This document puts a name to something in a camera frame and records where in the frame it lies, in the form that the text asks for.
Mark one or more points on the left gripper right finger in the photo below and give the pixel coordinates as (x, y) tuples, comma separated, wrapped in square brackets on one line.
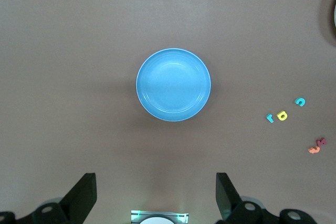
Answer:
[(225, 197)]

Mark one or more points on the blue plate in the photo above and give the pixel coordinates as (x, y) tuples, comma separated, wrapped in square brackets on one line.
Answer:
[(173, 85)]

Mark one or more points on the brown table cover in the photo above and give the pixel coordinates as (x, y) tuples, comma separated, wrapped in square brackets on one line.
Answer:
[(78, 51)]

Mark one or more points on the teal foam letter c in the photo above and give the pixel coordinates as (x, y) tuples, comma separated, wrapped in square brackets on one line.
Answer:
[(300, 99)]

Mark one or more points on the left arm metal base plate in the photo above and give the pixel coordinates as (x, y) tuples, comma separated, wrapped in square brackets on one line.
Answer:
[(135, 217)]

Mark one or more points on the orange foam letter t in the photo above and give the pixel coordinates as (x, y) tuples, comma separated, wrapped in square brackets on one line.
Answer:
[(313, 150)]

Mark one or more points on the yellow foam letter d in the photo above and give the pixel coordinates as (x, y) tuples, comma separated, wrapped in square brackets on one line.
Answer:
[(282, 119)]

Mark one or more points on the teal foam letter r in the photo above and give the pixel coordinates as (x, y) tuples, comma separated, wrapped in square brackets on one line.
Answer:
[(270, 119)]

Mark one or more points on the dark red foam letter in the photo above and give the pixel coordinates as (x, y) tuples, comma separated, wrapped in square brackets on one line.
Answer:
[(321, 142)]

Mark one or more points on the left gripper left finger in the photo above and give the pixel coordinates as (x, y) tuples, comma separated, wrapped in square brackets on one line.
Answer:
[(81, 197)]

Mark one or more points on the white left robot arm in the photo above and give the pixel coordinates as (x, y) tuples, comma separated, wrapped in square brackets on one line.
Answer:
[(160, 221)]

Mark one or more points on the beige plate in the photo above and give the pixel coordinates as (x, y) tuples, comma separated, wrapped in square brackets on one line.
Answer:
[(335, 16)]

